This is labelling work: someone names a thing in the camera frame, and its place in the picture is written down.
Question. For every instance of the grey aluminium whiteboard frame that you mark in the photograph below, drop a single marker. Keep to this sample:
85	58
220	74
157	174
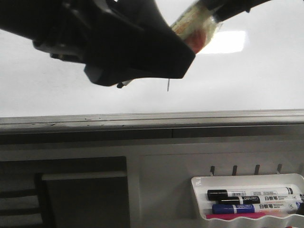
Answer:
108	127

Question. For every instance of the white whiteboard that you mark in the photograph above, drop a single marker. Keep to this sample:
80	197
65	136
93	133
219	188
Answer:
254	62

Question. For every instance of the black capped marker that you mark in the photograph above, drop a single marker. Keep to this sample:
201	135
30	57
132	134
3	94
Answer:
262	199
221	193

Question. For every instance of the black whiteboard marker with magnet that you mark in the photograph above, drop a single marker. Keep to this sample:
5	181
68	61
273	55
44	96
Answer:
192	31

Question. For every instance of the white plastic marker tray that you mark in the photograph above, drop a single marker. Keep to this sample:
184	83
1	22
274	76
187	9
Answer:
200	186

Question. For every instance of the top black capped marker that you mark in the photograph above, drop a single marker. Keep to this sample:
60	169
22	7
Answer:
221	193

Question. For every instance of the middle black capped marker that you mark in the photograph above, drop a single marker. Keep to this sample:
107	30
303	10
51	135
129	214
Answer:
262	199

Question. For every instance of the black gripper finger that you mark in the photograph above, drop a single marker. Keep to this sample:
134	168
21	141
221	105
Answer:
105	74
222	10

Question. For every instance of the blue capped marker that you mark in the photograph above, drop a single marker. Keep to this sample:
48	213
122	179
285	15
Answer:
288	208

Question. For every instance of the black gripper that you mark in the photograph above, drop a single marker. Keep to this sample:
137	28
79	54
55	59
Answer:
69	30

